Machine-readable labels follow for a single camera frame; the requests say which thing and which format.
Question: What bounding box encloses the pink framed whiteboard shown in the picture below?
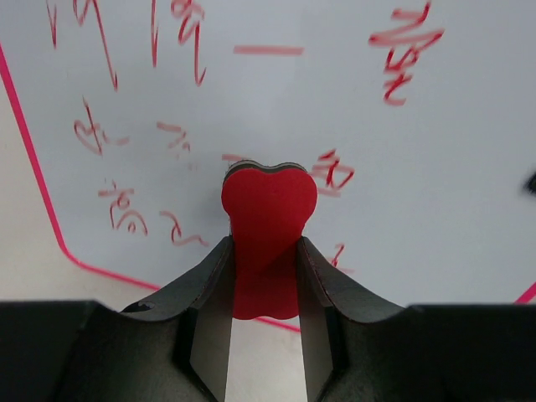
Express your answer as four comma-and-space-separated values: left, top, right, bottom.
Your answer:
1, 1, 535, 305

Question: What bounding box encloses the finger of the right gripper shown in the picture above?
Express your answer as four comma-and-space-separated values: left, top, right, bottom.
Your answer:
521, 170, 536, 197

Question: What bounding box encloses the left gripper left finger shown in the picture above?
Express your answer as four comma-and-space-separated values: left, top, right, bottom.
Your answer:
1, 237, 233, 401

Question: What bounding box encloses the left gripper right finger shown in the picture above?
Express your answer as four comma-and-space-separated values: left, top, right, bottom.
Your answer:
296, 238, 535, 401

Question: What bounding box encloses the red bone-shaped eraser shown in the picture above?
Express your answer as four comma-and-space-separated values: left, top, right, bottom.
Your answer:
221, 160, 317, 320

